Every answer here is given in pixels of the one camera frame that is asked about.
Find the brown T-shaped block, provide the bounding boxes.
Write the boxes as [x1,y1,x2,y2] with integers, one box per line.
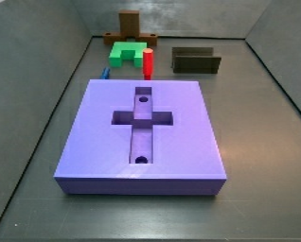
[103,9,158,46]

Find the red peg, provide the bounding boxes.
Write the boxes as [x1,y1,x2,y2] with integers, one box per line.
[143,48,153,80]

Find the blue peg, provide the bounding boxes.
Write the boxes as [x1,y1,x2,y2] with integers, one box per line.
[101,67,110,79]

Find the green U-shaped block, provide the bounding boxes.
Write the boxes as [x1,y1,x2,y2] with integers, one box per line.
[109,42,147,68]

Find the purple board with cross slot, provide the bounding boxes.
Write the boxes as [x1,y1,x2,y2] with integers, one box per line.
[55,79,226,196]

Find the dark grey angle fixture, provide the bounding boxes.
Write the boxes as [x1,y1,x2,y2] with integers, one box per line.
[173,47,221,74]

